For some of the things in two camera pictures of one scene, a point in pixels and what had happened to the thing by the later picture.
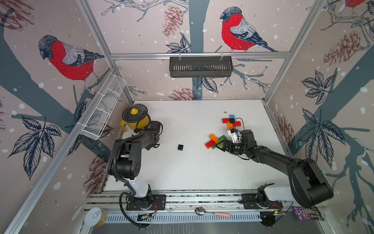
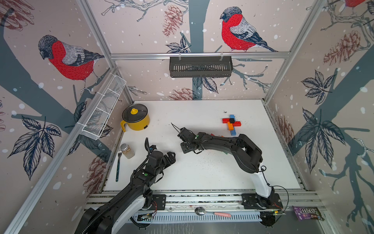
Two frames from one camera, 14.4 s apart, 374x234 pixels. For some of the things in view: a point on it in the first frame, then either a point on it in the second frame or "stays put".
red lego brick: (225, 120) stays put
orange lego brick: (230, 126) stays put
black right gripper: (231, 144) -> (182, 146)
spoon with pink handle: (200, 211) stays put
